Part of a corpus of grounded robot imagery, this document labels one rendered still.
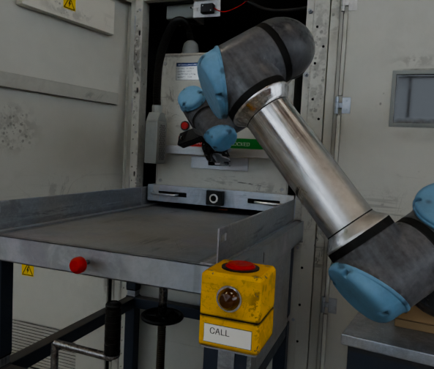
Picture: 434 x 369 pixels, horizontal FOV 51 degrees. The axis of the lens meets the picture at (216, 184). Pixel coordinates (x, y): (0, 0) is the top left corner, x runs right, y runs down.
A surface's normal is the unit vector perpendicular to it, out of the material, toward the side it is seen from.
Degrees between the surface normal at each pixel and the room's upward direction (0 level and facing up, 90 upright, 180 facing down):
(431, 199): 38
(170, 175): 90
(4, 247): 90
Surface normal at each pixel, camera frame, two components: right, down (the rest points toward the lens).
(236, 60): 0.01, -0.24
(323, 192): -0.30, -0.09
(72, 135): 0.84, 0.08
